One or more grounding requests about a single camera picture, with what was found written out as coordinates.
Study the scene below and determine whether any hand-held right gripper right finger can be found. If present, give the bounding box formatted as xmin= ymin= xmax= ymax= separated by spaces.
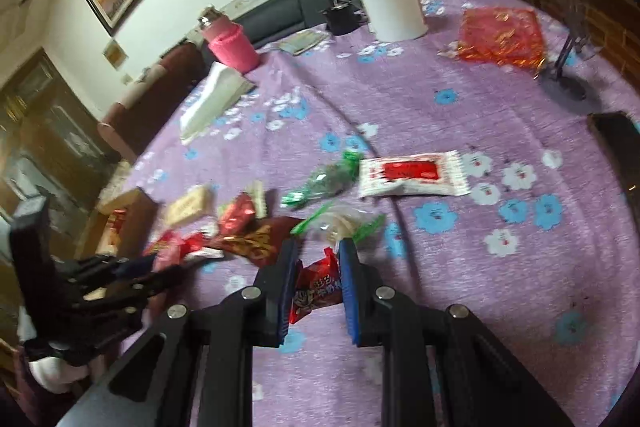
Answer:
xmin=336 ymin=237 xmax=576 ymax=427

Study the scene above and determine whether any small framed wall notice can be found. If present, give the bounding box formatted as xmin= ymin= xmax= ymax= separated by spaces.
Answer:
xmin=102 ymin=38 xmax=127 ymax=70

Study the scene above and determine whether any clear green candy packet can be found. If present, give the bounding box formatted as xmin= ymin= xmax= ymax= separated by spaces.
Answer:
xmin=280 ymin=149 xmax=363 ymax=210

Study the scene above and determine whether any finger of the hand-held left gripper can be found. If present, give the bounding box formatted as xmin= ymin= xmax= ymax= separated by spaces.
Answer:
xmin=75 ymin=266 xmax=183 ymax=306
xmin=65 ymin=256 xmax=156 ymax=283

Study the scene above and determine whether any stack of papers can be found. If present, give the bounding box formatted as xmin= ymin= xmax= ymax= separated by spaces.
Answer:
xmin=180 ymin=62 xmax=256 ymax=145

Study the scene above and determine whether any clear packet with green ends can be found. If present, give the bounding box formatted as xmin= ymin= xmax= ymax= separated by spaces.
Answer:
xmin=290 ymin=202 xmax=387 ymax=253

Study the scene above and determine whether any green and white snack packet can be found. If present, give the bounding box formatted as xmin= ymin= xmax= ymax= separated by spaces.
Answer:
xmin=247 ymin=179 xmax=268 ymax=219

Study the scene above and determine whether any dark red shiny packet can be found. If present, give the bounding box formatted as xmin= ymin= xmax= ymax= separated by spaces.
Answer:
xmin=216 ymin=192 xmax=258 ymax=238

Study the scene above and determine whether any purple floral tablecloth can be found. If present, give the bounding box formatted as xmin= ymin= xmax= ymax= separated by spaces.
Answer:
xmin=85 ymin=0 xmax=640 ymax=427

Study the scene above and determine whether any red snack packet black label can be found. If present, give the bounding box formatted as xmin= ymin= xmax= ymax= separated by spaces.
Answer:
xmin=289 ymin=247 xmax=346 ymax=325

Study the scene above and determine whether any shallow cardboard box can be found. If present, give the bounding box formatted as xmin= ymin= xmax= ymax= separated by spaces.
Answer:
xmin=75 ymin=187 xmax=161 ymax=268

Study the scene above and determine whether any small black cup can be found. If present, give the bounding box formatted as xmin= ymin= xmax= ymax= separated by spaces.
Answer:
xmin=322 ymin=0 xmax=361 ymax=35

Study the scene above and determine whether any brown armchair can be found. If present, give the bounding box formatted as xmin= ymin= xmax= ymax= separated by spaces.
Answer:
xmin=97 ymin=42 xmax=206 ymax=162

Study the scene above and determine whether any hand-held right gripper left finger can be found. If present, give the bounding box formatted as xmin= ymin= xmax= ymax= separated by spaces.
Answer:
xmin=55 ymin=237 xmax=303 ymax=427

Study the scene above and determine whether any printed booklet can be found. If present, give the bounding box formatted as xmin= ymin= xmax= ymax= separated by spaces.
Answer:
xmin=277 ymin=29 xmax=331 ymax=56

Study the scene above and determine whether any thermos bottle with pink sleeve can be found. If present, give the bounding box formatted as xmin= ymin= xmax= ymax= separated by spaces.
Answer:
xmin=200 ymin=7 xmax=261 ymax=74

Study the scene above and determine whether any black desk stand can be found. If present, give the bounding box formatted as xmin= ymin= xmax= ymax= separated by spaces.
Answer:
xmin=537 ymin=0 xmax=601 ymax=102

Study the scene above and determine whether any wooden cabinet with glass doors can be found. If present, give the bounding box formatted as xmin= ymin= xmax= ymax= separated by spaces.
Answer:
xmin=0 ymin=47 xmax=132 ymax=258

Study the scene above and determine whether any white plastic jar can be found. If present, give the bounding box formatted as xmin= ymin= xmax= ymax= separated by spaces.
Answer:
xmin=354 ymin=0 xmax=428 ymax=42

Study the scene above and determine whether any yellow biscuit packet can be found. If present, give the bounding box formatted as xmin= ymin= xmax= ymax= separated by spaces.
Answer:
xmin=161 ymin=184 xmax=216 ymax=228

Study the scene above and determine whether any red shiny foil bag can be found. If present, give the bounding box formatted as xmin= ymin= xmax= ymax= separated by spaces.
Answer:
xmin=437 ymin=6 xmax=548 ymax=70

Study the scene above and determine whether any dark red gold-print pyramid packet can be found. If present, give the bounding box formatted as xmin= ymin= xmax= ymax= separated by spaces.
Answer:
xmin=202 ymin=216 xmax=306 ymax=269

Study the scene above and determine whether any white snack packet red label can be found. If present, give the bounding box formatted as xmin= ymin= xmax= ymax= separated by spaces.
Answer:
xmin=357 ymin=150 xmax=472 ymax=198

